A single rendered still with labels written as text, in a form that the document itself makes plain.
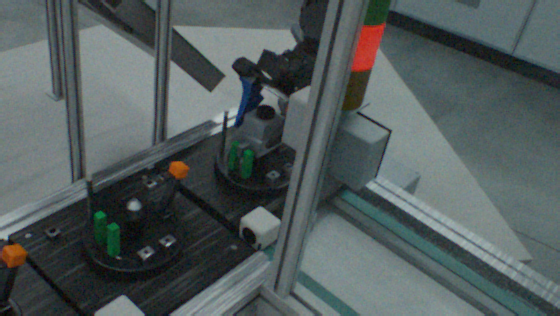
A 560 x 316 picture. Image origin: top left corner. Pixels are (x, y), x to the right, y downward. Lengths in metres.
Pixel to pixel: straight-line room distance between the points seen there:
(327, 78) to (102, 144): 0.69
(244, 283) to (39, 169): 0.49
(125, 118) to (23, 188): 0.28
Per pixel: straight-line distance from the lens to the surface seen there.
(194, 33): 1.66
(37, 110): 1.33
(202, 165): 1.01
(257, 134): 0.93
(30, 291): 0.83
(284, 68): 0.88
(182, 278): 0.83
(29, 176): 1.17
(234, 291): 0.84
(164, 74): 1.04
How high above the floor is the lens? 1.60
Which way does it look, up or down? 37 degrees down
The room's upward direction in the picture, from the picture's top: 11 degrees clockwise
